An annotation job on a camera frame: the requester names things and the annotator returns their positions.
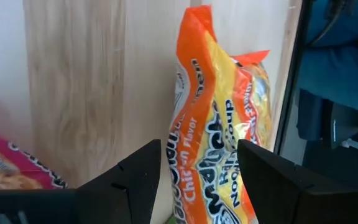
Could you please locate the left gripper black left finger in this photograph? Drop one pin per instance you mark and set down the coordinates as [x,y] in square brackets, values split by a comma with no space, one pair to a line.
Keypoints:
[129,193]

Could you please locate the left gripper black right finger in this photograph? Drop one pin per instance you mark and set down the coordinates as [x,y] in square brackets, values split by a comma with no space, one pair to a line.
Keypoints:
[269,186]

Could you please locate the orange chicken ramen noodle pack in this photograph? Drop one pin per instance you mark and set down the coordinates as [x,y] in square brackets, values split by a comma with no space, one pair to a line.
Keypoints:
[216,124]

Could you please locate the green pink ramen noodle pack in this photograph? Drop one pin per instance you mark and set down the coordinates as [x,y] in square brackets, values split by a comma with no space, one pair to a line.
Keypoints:
[11,168]
[171,220]

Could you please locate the blue fabric item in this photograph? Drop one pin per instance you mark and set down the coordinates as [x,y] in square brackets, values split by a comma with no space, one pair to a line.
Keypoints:
[346,62]

